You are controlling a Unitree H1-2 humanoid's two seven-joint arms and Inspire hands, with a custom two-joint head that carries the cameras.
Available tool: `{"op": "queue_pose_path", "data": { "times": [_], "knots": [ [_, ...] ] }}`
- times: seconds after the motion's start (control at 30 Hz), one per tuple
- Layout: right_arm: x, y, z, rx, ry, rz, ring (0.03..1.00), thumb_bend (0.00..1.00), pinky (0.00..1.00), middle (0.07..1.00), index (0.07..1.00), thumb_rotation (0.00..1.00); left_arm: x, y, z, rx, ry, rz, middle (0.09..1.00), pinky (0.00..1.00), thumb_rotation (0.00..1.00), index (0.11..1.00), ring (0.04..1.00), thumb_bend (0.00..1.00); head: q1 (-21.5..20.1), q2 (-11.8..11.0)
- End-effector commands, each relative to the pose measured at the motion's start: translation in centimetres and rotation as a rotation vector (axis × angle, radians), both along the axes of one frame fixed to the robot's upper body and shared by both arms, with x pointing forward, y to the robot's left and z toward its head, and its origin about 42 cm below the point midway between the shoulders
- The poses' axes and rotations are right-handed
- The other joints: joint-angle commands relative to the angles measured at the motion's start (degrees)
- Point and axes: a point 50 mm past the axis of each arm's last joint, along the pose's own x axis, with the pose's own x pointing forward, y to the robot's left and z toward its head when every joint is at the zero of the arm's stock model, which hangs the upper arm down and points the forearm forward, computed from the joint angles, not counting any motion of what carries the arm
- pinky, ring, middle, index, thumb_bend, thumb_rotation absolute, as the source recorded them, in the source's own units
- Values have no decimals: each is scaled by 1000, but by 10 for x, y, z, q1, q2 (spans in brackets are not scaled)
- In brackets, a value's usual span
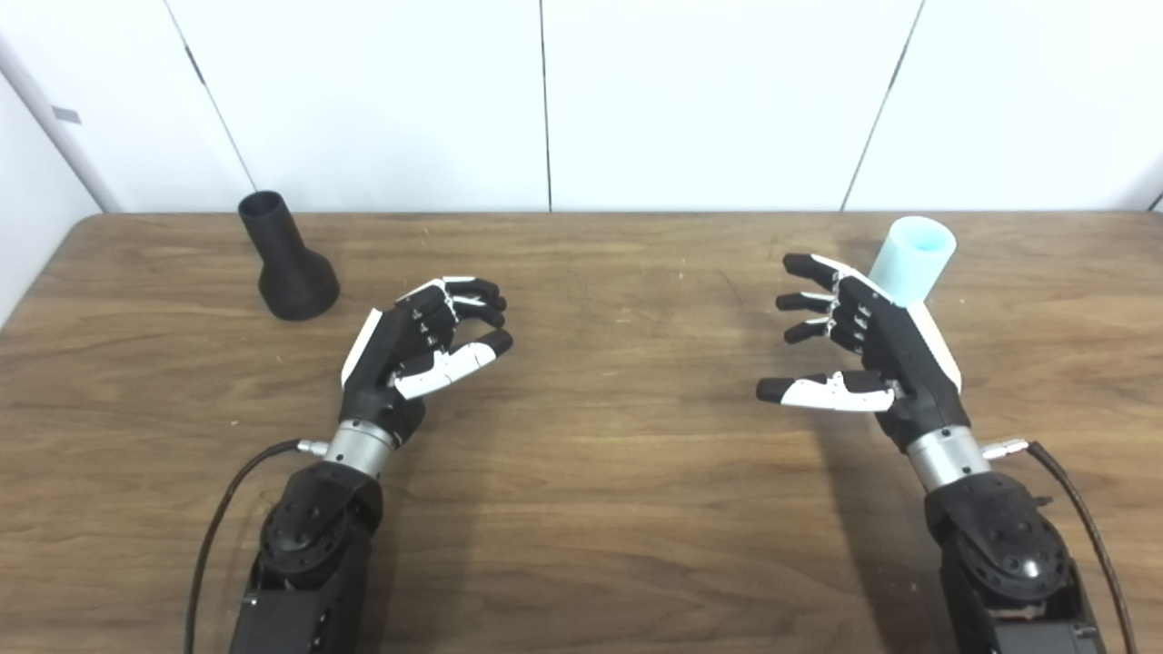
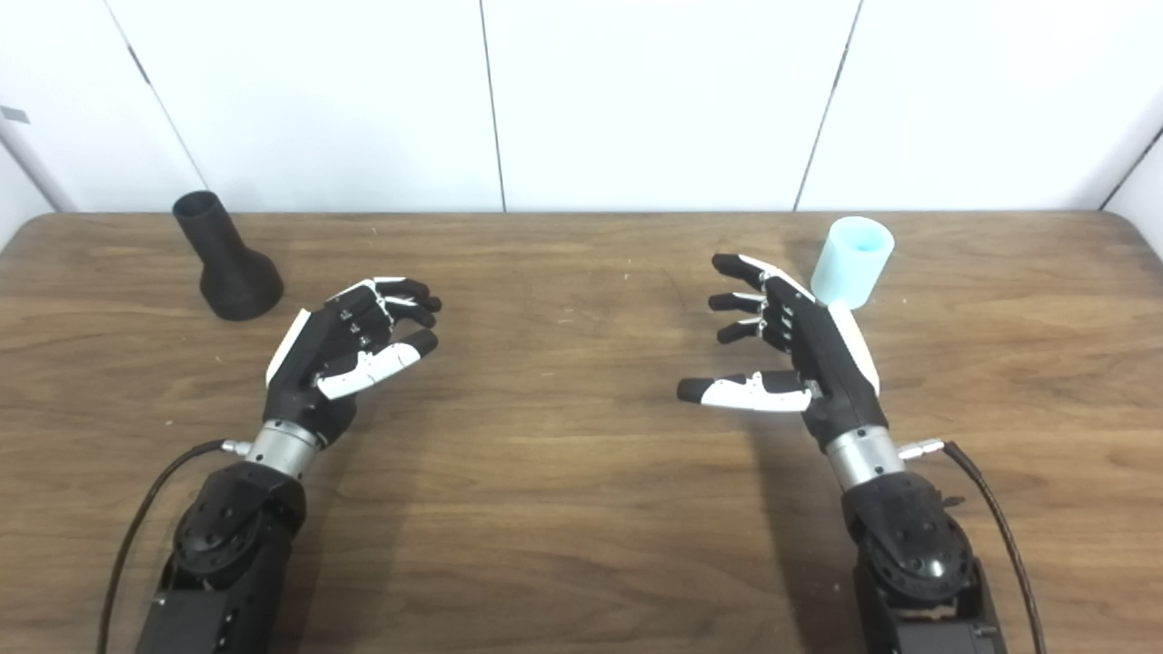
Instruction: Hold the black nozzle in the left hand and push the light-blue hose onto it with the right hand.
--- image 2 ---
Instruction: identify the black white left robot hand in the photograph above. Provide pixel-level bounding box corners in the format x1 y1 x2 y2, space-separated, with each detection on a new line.
263 277 443 446

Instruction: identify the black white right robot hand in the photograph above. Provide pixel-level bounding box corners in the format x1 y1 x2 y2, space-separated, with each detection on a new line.
677 253 890 452

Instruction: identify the light blue cylinder cup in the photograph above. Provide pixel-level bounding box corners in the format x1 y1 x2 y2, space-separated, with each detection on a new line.
810 216 896 311

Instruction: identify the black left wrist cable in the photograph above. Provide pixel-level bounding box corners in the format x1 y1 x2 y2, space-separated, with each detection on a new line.
95 440 251 654

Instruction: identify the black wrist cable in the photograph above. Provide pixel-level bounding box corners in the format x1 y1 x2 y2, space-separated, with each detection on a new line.
95 440 251 654
900 439 1048 654

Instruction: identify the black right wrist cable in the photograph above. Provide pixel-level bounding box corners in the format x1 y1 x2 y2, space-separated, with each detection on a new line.
900 439 1048 654

